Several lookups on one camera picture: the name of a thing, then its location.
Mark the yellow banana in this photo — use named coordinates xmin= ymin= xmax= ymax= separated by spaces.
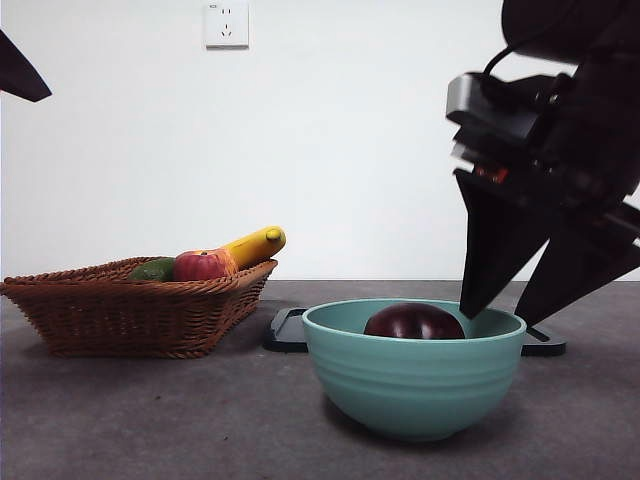
xmin=219 ymin=225 xmax=287 ymax=272

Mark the brown wicker basket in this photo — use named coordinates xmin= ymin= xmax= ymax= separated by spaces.
xmin=0 ymin=256 xmax=279 ymax=359

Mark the black right camera cable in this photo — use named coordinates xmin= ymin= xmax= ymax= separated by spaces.
xmin=482 ymin=42 xmax=531 ymax=84

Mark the red apple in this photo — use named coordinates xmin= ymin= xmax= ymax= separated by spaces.
xmin=172 ymin=249 xmax=227 ymax=282

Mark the dark purple plum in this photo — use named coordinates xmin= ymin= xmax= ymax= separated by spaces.
xmin=363 ymin=301 xmax=467 ymax=341

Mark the green fruit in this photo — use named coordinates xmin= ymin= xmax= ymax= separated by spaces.
xmin=127 ymin=256 xmax=176 ymax=282

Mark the teal ribbed bowl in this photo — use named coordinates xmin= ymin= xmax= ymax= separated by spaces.
xmin=301 ymin=298 xmax=528 ymax=443

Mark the white wall socket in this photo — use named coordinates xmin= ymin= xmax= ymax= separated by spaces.
xmin=205 ymin=2 xmax=250 ymax=51

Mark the black rectangular tray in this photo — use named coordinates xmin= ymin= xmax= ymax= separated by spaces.
xmin=263 ymin=307 xmax=568 ymax=357

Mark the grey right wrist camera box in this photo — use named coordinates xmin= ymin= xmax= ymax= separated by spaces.
xmin=445 ymin=72 xmax=545 ymax=142

